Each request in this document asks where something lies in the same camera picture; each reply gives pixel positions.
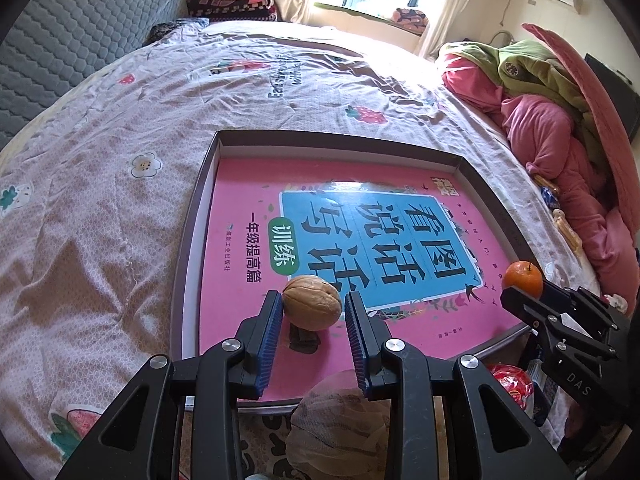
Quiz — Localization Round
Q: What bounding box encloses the walnut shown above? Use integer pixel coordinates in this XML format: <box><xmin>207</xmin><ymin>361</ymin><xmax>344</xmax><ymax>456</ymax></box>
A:
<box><xmin>282</xmin><ymin>275</ymin><xmax>342</xmax><ymax>332</ymax></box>

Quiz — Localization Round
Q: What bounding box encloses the red toy egg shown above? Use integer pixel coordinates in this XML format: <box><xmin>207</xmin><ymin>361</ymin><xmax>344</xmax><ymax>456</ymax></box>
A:
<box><xmin>488</xmin><ymin>363</ymin><xmax>535</xmax><ymax>416</ymax></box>

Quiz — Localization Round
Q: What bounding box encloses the beige mesh drawstring pouch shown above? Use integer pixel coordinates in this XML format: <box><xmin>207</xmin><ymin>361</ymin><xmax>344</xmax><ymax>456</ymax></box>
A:
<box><xmin>285</xmin><ymin>370</ymin><xmax>390</xmax><ymax>479</ymax></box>

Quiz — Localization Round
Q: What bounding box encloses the orange tangerine with stem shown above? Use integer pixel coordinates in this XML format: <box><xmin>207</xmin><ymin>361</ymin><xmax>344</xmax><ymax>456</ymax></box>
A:
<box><xmin>501</xmin><ymin>261</ymin><xmax>544</xmax><ymax>299</ymax></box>

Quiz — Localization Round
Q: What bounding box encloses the blue snack packet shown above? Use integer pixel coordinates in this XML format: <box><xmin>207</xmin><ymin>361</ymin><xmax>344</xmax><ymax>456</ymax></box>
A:
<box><xmin>525</xmin><ymin>359</ymin><xmax>558</xmax><ymax>427</ymax></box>

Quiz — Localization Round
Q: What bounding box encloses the white and pink scrunchie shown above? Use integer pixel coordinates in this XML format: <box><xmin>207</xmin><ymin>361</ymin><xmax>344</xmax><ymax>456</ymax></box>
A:
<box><xmin>603</xmin><ymin>294</ymin><xmax>628</xmax><ymax>314</ymax></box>

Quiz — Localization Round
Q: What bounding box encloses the pink and blue book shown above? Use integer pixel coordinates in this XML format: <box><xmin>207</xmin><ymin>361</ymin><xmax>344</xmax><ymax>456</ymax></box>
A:
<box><xmin>196</xmin><ymin>155</ymin><xmax>528</xmax><ymax>403</ymax></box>

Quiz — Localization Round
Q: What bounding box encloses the yellow snack packet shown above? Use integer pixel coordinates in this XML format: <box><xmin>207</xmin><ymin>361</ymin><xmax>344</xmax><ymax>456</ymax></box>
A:
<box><xmin>552</xmin><ymin>209</ymin><xmax>582</xmax><ymax>252</ymax></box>

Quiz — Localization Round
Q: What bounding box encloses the small blue candy wrapper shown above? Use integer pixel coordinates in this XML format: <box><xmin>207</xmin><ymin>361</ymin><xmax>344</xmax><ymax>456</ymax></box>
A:
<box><xmin>540</xmin><ymin>186</ymin><xmax>561</xmax><ymax>211</ymax></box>

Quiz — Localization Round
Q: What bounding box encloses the dark cardboard box tray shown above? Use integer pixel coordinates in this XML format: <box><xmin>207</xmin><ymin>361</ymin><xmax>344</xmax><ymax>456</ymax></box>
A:
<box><xmin>168</xmin><ymin>129</ymin><xmax>544</xmax><ymax>416</ymax></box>

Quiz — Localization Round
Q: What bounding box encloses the pink strawberry print bedsheet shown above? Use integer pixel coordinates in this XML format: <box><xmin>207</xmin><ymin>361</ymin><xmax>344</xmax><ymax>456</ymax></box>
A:
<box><xmin>1</xmin><ymin>22</ymin><xmax>599</xmax><ymax>479</ymax></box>

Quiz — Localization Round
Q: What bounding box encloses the pink crumpled duvet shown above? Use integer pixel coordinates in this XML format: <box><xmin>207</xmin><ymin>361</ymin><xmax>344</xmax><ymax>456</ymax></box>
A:
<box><xmin>442</xmin><ymin>53</ymin><xmax>639</xmax><ymax>310</ymax></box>

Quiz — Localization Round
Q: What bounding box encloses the black television screen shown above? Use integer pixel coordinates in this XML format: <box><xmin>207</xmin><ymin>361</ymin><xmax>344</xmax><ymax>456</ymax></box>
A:
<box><xmin>585</xmin><ymin>53</ymin><xmax>640</xmax><ymax>143</ymax></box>

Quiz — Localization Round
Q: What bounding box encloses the green blanket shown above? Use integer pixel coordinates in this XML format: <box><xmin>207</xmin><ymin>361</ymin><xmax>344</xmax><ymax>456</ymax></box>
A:
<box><xmin>438</xmin><ymin>40</ymin><xmax>608</xmax><ymax>168</ymax></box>

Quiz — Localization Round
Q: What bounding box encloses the patterned cushion on windowsill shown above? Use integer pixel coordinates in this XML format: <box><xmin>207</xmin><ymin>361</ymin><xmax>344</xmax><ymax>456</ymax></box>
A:
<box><xmin>392</xmin><ymin>8</ymin><xmax>428</xmax><ymax>35</ymax></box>

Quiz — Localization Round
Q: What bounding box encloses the dark cloth near headboard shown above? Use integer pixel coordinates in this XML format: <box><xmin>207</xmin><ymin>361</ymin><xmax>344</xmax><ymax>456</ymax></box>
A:
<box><xmin>144</xmin><ymin>18</ymin><xmax>210</xmax><ymax>46</ymax></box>

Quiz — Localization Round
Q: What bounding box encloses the grey quilted headboard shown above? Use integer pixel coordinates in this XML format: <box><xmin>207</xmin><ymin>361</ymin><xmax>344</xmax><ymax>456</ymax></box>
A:
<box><xmin>1</xmin><ymin>0</ymin><xmax>186</xmax><ymax>144</ymax></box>

